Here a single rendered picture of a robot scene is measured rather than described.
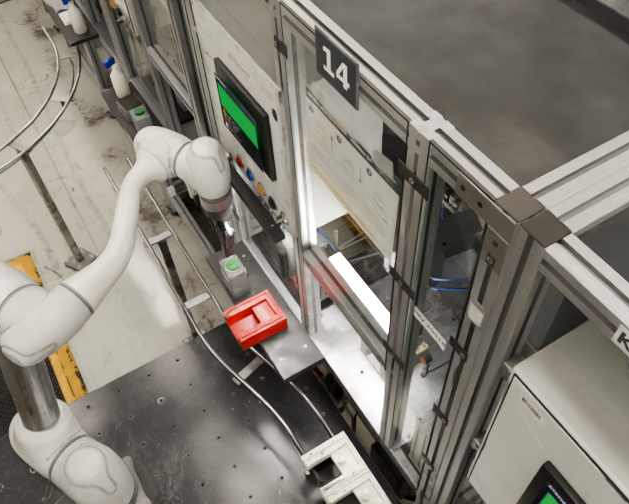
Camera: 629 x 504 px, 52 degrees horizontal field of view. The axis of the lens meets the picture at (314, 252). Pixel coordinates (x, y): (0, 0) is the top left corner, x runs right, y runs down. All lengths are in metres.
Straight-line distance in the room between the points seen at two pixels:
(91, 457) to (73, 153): 2.56
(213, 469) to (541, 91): 1.50
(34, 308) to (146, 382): 0.85
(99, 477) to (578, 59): 1.51
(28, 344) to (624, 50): 1.24
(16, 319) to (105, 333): 1.77
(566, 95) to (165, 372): 1.64
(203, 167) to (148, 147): 0.18
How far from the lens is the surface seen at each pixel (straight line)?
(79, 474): 1.91
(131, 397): 2.26
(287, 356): 1.97
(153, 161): 1.73
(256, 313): 2.01
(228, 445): 2.12
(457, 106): 0.99
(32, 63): 5.01
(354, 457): 1.88
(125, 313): 3.29
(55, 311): 1.49
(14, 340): 1.49
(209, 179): 1.66
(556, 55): 1.12
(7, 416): 3.21
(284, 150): 1.40
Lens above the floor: 2.63
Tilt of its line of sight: 52 degrees down
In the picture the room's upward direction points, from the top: 4 degrees counter-clockwise
